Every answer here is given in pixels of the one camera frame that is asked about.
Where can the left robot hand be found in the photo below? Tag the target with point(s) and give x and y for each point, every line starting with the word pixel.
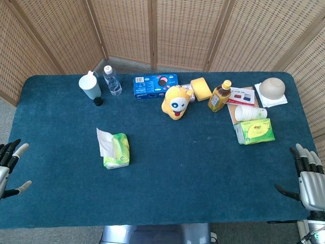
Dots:
pixel 7 157

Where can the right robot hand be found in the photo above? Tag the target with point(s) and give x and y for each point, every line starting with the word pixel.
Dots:
pixel 309 183

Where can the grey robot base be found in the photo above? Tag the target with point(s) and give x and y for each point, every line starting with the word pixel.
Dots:
pixel 157 233

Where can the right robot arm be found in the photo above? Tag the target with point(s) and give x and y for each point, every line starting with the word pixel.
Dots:
pixel 316 226

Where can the sealed green tissue pack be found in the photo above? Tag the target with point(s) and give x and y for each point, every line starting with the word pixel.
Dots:
pixel 256 131

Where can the white tissue sheet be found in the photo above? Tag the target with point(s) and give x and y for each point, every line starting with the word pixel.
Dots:
pixel 105 142

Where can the open green tissue pack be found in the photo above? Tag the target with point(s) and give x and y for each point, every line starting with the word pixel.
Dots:
pixel 119 151

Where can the white folded napkin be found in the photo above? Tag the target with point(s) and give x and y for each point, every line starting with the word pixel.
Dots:
pixel 275 101

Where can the white paper cup stack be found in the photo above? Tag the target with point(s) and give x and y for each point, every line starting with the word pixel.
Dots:
pixel 250 113

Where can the beige upturned bowl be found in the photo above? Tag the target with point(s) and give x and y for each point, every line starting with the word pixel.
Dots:
pixel 272 88

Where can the brown spiral notebook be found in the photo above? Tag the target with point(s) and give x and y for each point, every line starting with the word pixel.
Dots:
pixel 232 111

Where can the black bottle cap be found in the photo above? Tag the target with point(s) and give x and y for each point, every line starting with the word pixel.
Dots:
pixel 98 101

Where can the pale green plastic cup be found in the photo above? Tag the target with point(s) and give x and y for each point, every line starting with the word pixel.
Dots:
pixel 89 87

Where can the white stamp pad box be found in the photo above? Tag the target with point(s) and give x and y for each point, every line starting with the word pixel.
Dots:
pixel 241 96

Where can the yellow tea bottle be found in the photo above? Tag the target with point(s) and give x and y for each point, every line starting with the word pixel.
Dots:
pixel 219 97

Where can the clear plastic water bottle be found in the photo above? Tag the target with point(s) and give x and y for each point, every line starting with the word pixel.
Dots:
pixel 112 81

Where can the yellow sponge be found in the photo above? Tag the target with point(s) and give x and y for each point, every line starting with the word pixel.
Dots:
pixel 201 89

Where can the blue table cloth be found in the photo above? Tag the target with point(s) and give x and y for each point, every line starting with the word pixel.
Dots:
pixel 157 162

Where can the small purple floral packet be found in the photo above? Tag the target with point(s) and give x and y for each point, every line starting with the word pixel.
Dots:
pixel 189 89

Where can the yellow plush toy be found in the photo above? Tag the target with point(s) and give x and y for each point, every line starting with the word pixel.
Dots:
pixel 176 101

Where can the blue cookie box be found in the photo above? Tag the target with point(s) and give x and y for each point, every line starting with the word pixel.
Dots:
pixel 152 87

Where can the woven bamboo folding screen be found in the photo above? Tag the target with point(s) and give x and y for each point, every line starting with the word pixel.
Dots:
pixel 162 33

